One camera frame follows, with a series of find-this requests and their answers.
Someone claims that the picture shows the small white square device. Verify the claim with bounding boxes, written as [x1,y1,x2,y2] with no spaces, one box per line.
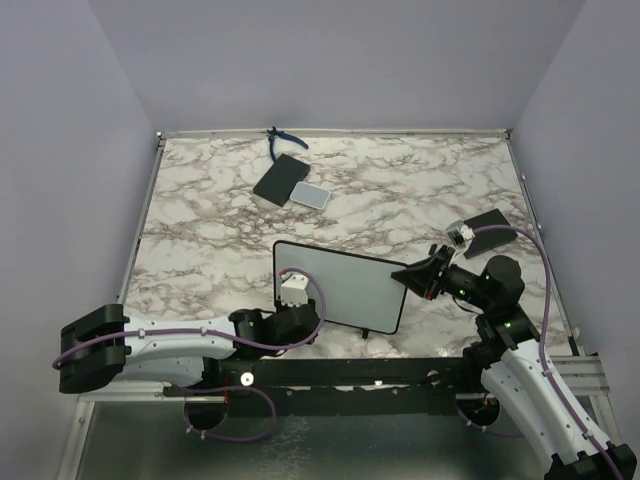
[289,182,331,210]

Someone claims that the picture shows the black eraser block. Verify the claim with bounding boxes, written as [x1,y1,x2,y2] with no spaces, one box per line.
[464,208,517,259]

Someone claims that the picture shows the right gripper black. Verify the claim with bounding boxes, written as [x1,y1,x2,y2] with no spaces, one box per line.
[394,243,494,310]

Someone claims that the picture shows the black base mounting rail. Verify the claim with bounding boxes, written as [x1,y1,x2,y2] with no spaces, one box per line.
[163,357,490,416]

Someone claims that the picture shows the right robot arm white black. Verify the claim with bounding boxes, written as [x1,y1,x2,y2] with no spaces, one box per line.
[391,246,637,479]

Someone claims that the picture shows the small whiteboard black frame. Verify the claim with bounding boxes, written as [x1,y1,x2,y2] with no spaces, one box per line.
[272,240,407,335]

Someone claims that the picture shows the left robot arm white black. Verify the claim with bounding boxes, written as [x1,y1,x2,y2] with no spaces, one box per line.
[53,299,326,395]

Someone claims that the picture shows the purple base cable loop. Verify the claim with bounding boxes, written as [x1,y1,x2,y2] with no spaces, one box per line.
[183,383,279,442]

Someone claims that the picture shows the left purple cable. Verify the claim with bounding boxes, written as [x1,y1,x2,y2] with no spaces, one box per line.
[52,268,328,371]

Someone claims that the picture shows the blue handled pliers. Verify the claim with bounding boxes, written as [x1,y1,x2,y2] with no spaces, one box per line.
[266,125,309,162]

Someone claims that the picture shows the black rectangular box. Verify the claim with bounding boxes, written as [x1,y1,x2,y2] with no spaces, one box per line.
[253,154,310,207]

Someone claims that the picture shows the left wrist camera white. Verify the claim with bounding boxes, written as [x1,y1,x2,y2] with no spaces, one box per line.
[277,273,310,308]

